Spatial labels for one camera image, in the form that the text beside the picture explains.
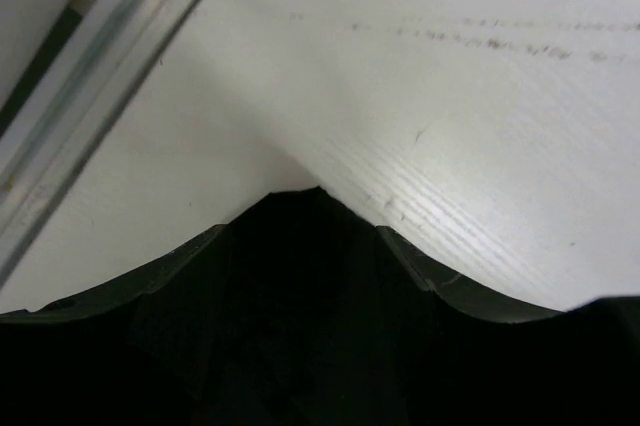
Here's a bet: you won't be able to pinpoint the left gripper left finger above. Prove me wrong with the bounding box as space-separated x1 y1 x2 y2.
1 224 225 324

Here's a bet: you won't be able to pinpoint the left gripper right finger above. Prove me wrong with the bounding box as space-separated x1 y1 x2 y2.
376 226 561 324

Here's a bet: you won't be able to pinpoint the black trousers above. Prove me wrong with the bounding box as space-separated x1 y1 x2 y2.
1 189 639 425

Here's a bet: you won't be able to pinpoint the left aluminium frame rail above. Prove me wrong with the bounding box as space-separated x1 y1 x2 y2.
1 0 199 281

